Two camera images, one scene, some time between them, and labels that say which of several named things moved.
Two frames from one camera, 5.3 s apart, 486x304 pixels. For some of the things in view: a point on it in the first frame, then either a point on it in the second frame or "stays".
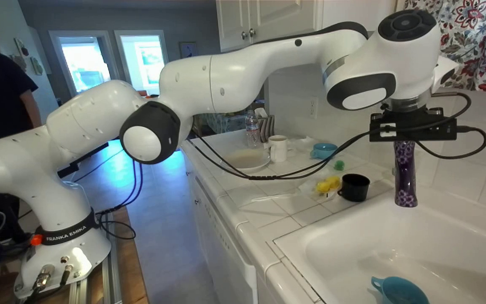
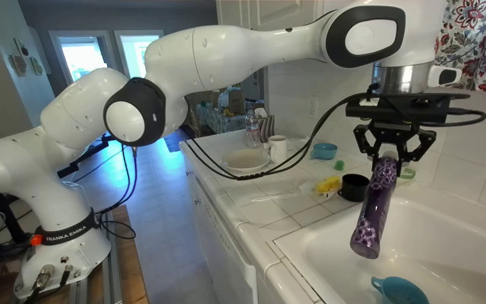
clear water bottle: [253, 133] stays
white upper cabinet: [245, 23] stays
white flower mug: [279, 150] stays
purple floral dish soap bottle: [405, 175] → [366, 234]
